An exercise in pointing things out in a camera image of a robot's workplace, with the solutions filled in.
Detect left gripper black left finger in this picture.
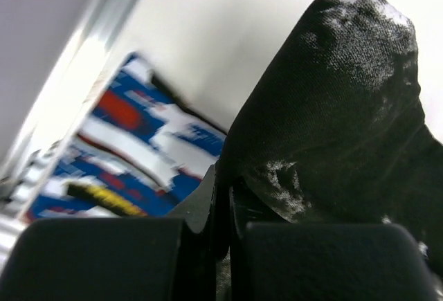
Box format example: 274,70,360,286
1,167,216,300

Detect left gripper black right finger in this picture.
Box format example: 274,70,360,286
229,180,437,300

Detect black white splattered trousers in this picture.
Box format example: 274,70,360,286
214,0,442,300

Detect blue white patterned folded trousers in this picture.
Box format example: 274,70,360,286
26,53,225,221

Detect aluminium mounting rail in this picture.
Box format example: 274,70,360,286
1,152,63,265

